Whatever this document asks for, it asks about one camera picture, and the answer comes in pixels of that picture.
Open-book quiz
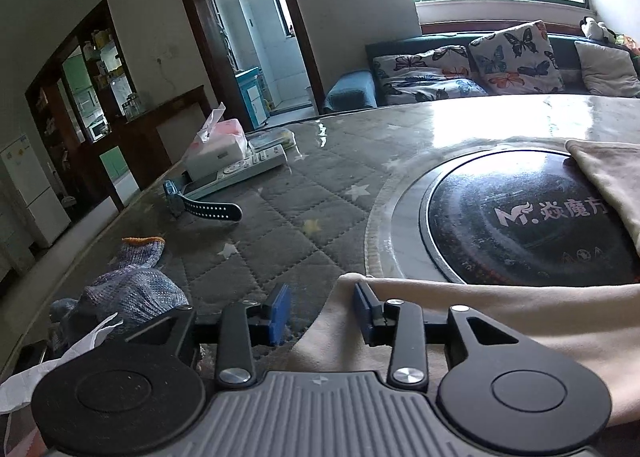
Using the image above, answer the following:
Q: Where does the white remote control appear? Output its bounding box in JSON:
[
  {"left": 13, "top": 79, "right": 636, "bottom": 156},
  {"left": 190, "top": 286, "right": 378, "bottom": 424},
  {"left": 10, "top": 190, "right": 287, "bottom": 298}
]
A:
[{"left": 186, "top": 144, "right": 289, "bottom": 198}]

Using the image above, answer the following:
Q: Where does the grey quilted star table cover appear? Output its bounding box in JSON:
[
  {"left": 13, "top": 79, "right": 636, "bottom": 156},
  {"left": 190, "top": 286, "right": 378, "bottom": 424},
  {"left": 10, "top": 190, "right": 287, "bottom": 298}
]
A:
[{"left": 0, "top": 96, "right": 640, "bottom": 378}]

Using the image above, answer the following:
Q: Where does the dark wooden door frame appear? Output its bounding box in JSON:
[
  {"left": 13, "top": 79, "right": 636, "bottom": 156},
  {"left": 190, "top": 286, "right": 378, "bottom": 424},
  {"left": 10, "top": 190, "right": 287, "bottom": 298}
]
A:
[{"left": 168, "top": 0, "right": 327, "bottom": 114}]

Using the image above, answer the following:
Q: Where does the white plastic bag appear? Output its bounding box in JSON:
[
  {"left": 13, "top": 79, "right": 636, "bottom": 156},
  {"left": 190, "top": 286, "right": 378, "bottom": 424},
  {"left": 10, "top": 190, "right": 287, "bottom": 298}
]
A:
[{"left": 0, "top": 314, "right": 124, "bottom": 414}]

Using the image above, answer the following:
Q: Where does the panda plush toy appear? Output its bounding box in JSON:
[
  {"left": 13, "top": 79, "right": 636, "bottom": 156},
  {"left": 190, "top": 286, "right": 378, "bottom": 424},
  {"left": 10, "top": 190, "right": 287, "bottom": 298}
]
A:
[{"left": 580, "top": 17, "right": 619, "bottom": 42}]

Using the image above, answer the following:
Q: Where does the long butterfly print cushion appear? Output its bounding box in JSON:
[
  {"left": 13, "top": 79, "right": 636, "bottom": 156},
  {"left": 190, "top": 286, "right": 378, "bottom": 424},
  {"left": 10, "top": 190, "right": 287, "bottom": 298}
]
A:
[{"left": 372, "top": 44, "right": 490, "bottom": 106}]

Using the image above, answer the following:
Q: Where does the beige cloth garment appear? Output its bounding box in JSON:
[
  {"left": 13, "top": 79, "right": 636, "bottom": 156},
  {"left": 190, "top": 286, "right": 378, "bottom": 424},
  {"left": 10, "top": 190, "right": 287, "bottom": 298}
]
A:
[{"left": 290, "top": 137, "right": 640, "bottom": 430}]

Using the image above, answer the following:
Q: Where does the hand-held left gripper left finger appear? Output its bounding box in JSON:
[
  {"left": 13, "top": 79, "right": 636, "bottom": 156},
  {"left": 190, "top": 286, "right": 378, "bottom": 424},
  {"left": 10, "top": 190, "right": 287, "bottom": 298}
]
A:
[{"left": 125, "top": 283, "right": 293, "bottom": 390}]

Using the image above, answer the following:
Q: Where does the green yellow wipes packet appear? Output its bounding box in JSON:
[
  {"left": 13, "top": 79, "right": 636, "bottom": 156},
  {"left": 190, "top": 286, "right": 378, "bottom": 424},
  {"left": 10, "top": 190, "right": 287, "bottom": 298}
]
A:
[{"left": 247, "top": 127, "right": 296, "bottom": 150}]

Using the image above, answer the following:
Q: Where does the grey blue knit glove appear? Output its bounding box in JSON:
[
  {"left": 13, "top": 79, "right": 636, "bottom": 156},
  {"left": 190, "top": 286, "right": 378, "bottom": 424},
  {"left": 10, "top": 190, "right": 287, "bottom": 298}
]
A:
[{"left": 49, "top": 267, "right": 192, "bottom": 355}]

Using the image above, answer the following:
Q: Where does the knit glove with orange cuff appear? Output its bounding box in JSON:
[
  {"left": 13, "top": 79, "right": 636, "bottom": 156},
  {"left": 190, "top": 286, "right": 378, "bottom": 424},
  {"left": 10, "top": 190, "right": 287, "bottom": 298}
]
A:
[{"left": 107, "top": 237, "right": 166, "bottom": 271}]

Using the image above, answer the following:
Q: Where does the square butterfly print cushion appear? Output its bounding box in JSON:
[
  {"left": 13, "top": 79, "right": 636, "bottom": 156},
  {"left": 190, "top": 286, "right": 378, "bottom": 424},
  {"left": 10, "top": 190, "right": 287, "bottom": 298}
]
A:
[{"left": 468, "top": 20, "right": 566, "bottom": 96}]

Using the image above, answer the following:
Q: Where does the blue sofa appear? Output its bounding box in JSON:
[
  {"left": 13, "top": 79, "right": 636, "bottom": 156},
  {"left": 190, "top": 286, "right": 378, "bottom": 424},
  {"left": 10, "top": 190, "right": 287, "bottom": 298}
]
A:
[{"left": 324, "top": 31, "right": 640, "bottom": 112}]

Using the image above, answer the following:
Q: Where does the dark wooden cabinet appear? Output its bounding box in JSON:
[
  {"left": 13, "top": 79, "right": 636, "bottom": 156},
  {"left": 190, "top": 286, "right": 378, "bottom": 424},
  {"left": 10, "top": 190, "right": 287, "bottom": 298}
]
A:
[{"left": 25, "top": 0, "right": 217, "bottom": 212}]

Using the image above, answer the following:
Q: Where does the plain grey cushion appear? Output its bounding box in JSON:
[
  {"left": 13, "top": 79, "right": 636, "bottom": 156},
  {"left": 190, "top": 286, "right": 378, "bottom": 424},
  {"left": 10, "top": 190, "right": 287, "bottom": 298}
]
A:
[{"left": 573, "top": 40, "right": 640, "bottom": 99}]

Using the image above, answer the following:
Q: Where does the white refrigerator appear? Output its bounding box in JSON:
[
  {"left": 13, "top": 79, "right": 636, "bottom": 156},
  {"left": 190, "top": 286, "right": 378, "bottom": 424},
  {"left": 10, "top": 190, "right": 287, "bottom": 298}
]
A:
[{"left": 0, "top": 133, "right": 72, "bottom": 249}]

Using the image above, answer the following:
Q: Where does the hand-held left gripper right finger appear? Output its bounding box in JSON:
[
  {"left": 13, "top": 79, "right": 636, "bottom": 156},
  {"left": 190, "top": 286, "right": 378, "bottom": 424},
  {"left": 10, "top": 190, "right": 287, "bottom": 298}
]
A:
[{"left": 353, "top": 282, "right": 521, "bottom": 393}]

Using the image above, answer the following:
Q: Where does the black round induction cooker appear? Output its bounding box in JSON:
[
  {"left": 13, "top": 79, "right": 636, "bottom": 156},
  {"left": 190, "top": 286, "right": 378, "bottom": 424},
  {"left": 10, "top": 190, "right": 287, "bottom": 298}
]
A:
[{"left": 419, "top": 148, "right": 640, "bottom": 288}]

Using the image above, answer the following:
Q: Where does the pink tissue box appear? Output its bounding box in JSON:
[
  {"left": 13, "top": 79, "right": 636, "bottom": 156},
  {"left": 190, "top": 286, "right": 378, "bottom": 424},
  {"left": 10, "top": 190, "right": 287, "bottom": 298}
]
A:
[{"left": 180, "top": 102, "right": 249, "bottom": 178}]

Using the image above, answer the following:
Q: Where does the small blue cabinet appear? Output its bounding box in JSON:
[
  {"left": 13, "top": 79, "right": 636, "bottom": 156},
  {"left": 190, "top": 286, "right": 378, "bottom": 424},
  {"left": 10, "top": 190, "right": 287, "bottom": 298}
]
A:
[{"left": 235, "top": 67, "right": 269, "bottom": 130}]

